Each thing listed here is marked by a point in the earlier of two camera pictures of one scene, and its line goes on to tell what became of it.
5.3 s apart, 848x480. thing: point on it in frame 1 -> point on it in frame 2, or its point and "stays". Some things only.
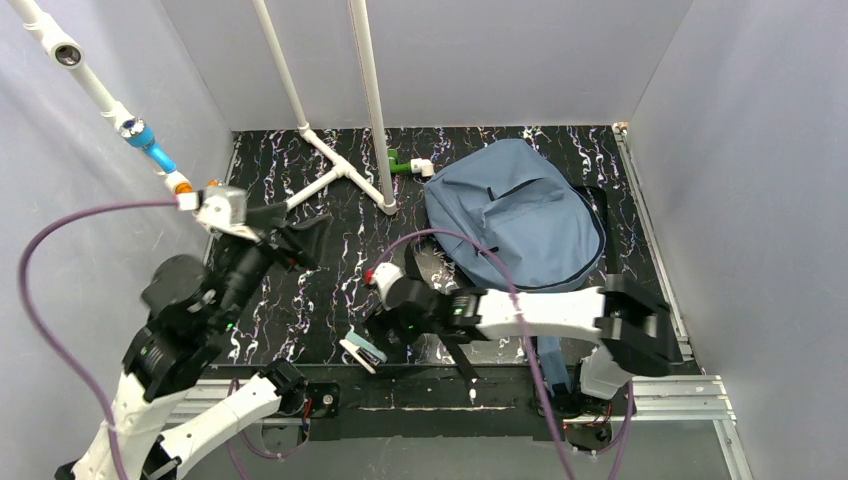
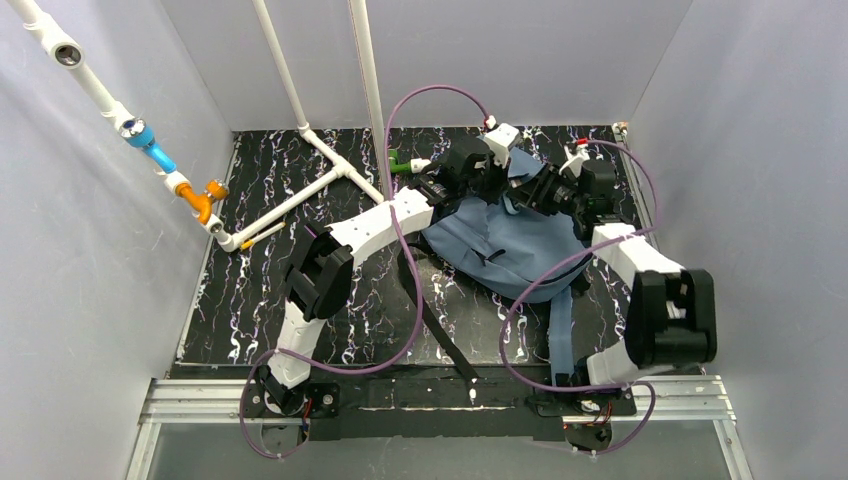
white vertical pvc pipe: x=389 y=204 stays
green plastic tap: x=395 y=166 stays
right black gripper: x=382 y=329 -> x=530 y=192
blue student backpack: x=505 y=218 stays
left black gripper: x=279 y=240 -> x=473 y=168
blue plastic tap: x=138 y=133 stays
